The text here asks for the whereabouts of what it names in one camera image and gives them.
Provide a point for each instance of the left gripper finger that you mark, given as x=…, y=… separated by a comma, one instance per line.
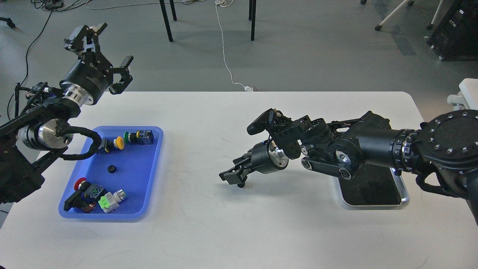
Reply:
x=123, y=71
x=85, y=39

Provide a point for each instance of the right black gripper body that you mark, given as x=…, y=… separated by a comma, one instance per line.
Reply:
x=265, y=157

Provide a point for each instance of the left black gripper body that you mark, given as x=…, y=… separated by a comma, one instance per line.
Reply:
x=87, y=80

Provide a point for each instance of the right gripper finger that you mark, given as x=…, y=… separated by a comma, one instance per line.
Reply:
x=234, y=178
x=243, y=163

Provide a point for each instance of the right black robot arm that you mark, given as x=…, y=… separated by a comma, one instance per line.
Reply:
x=442, y=153

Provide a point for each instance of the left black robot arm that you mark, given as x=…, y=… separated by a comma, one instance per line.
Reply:
x=40, y=133

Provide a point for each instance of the blue plastic tray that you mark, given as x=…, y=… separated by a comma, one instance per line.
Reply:
x=136, y=167

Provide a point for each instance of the black table leg left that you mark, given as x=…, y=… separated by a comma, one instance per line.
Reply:
x=166, y=19

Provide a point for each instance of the black table leg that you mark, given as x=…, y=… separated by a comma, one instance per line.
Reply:
x=166, y=19
x=252, y=17

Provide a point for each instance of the red emergency stop button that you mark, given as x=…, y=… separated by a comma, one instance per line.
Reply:
x=85, y=197

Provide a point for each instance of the silver metal tray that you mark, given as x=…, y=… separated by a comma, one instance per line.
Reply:
x=374, y=187

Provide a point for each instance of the black table leg right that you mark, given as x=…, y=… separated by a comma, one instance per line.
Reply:
x=252, y=17

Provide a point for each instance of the white chair base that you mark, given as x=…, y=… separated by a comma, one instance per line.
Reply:
x=410, y=3

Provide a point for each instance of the black equipment cart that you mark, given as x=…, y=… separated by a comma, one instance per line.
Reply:
x=456, y=37

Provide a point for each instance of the green push button switch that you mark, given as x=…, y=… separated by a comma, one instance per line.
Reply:
x=140, y=137

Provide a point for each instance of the yellow push button switch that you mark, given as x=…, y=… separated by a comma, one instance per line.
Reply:
x=108, y=145

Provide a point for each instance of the white green selector switch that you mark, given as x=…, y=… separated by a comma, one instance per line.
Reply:
x=110, y=202

